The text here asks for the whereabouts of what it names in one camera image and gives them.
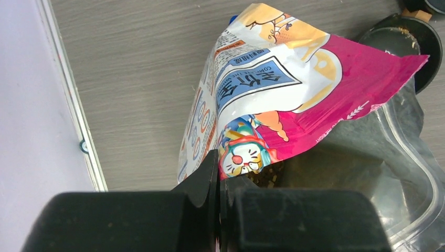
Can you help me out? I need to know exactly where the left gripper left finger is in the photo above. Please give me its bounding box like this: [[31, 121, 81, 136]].
[[23, 150, 218, 251]]

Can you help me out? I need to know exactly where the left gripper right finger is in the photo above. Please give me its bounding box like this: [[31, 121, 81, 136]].
[[220, 176, 391, 251]]

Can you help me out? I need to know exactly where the colourful pet food bag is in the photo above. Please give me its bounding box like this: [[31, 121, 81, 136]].
[[177, 4, 444, 251]]

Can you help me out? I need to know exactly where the near black pet bowl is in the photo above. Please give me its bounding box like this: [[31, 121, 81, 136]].
[[356, 14, 443, 94]]

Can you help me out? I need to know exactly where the black pet bowl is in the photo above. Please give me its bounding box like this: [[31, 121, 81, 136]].
[[356, 14, 443, 94], [402, 0, 444, 15]]

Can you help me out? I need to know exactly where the far black pet bowl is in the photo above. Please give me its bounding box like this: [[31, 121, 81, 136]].
[[402, 0, 444, 15]]

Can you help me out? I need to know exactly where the kibble inside bag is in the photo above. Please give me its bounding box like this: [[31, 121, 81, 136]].
[[246, 162, 284, 188]]

